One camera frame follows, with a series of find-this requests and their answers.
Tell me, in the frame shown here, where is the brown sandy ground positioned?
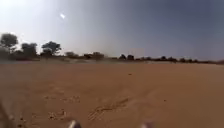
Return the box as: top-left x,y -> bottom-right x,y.
0,59 -> 224,128

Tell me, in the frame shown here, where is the row of trees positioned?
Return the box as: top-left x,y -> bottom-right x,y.
0,32 -> 224,65

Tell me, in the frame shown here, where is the robot's own part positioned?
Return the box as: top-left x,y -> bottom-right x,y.
67,119 -> 82,128

